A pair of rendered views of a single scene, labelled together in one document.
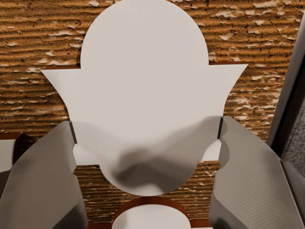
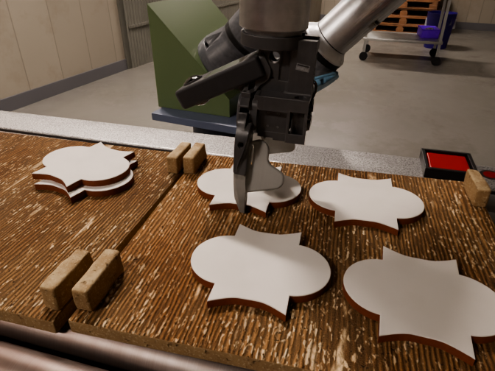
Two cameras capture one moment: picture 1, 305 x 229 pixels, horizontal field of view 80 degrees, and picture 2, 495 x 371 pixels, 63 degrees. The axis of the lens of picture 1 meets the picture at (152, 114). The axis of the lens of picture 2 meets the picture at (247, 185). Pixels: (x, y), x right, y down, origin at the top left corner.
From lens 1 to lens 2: 52 cm
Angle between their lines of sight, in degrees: 68
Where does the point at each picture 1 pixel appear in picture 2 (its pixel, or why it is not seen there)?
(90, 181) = (288, 216)
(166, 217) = (323, 187)
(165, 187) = (295, 184)
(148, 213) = (317, 193)
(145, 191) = (296, 191)
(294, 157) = (304, 162)
